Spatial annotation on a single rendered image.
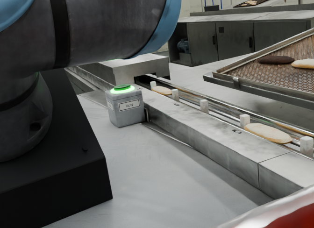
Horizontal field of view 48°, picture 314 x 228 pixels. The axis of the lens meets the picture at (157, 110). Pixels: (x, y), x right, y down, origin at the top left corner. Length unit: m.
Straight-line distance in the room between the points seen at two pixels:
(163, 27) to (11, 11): 0.16
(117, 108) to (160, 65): 0.33
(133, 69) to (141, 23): 0.67
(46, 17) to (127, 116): 0.49
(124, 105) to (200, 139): 0.25
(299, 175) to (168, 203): 0.17
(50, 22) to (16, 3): 0.04
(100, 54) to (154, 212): 0.21
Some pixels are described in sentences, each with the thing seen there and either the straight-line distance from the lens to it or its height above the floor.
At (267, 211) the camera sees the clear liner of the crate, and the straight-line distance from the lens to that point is 0.27.
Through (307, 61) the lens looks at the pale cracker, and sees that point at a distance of 0.81.
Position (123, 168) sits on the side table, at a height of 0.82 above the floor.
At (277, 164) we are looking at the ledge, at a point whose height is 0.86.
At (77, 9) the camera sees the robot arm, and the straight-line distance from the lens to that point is 0.35.
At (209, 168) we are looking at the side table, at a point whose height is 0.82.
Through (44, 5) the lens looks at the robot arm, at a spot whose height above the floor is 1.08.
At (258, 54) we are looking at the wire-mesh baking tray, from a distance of 0.95.
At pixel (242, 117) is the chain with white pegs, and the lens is 0.63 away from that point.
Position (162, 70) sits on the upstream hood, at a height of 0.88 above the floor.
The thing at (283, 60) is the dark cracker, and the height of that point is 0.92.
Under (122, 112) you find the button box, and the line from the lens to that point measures 0.79.
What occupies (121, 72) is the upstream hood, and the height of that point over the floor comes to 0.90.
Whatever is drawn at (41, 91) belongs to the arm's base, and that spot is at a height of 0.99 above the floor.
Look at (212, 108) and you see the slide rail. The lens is 0.75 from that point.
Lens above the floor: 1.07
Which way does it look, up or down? 16 degrees down
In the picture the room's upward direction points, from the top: 8 degrees counter-clockwise
